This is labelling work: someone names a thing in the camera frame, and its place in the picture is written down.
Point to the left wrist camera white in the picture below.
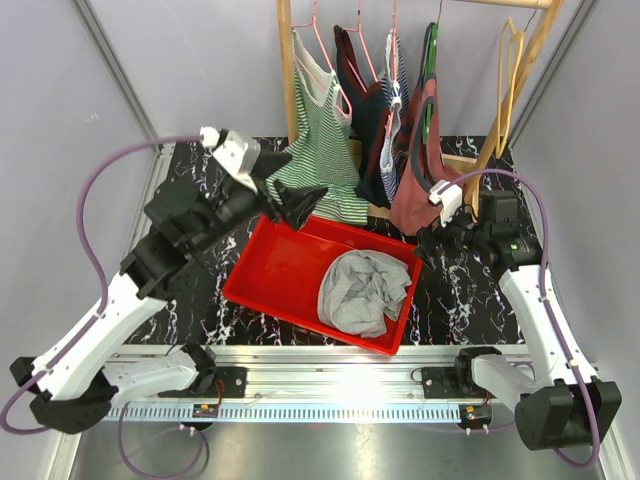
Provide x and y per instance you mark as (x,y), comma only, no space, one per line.
(236,153)

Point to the yellow plastic hanger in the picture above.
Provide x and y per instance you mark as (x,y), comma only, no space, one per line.
(511,49)

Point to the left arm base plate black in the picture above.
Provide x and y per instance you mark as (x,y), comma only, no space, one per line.
(231,381)

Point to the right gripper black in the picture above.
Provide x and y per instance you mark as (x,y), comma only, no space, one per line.
(429,239)

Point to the wooden clothes rack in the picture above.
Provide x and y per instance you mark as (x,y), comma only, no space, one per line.
(533,45)

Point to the pink wire hanger middle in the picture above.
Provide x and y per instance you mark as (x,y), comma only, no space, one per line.
(358,29)

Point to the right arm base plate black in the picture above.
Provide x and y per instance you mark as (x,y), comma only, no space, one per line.
(441,383)

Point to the aluminium frame rail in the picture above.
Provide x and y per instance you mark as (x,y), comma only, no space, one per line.
(340,384)

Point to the blue white striped tank top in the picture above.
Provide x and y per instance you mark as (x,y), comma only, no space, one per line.
(390,156)

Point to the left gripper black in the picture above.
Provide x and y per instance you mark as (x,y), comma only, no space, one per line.
(297,202)

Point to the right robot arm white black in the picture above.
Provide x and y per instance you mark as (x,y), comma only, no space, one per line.
(563,403)

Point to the red tank top grey trim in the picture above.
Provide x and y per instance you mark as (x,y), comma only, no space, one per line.
(423,166)

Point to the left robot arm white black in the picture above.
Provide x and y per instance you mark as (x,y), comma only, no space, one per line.
(73,388)

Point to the pink wire hanger right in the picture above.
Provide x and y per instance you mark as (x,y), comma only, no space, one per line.
(391,65)

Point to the green plastic hanger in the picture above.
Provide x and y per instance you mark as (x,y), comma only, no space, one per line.
(428,75)

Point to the green white striped tank top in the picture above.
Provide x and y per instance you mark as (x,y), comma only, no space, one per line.
(320,155)

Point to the navy maroon tank top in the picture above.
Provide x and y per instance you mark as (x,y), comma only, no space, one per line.
(369,118)

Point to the red plastic tray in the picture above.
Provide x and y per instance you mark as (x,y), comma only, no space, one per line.
(280,270)

